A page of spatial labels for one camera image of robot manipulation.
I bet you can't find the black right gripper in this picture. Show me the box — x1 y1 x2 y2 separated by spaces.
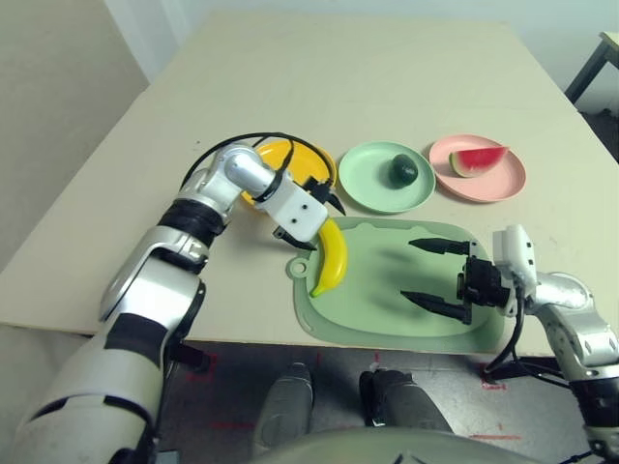
399 237 516 327

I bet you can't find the beige side table black frame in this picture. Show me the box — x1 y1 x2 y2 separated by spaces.
564 31 619 105

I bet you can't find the yellow toy banana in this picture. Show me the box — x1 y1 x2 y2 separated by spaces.
309 217 349 299

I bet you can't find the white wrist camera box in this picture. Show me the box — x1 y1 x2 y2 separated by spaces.
491 223 538 318
254 179 329 245

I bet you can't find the grey robot right foot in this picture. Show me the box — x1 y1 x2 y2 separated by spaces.
360 369 451 432

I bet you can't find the black table leg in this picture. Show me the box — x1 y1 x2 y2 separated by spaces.
168 342 214 373
483 357 562 383

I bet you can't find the mint green plastic plate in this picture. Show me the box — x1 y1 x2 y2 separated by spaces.
338 141 435 215

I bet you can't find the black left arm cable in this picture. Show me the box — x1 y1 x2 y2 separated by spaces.
181 130 339 204

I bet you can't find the green silicone cutting mat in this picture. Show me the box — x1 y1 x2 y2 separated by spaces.
285 216 514 355

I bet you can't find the dark green toy avocado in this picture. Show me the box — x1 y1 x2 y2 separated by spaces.
389 154 419 187

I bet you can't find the grey robot left foot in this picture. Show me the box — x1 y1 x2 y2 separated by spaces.
253 362 314 453

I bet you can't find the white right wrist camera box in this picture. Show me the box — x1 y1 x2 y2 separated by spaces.
491 223 538 318

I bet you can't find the pink plastic plate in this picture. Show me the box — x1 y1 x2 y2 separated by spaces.
428 134 527 204

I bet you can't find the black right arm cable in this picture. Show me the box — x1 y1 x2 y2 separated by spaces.
485 284 599 464

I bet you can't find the grey robot torso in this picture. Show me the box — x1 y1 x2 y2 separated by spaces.
251 427 547 464

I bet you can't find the yellow plastic plate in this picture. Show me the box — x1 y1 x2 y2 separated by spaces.
240 139 338 210

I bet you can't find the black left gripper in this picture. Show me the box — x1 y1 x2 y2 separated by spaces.
273 174 348 253

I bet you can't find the red toy watermelon slice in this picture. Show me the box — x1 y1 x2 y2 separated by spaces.
449 146 511 179

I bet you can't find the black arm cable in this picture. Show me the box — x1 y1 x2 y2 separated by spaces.
181 130 339 204
485 284 599 464

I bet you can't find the grey robot foot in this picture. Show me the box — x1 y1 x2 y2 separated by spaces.
253 362 314 453
360 369 451 432

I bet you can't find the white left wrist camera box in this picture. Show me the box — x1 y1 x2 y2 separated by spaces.
254 179 329 245

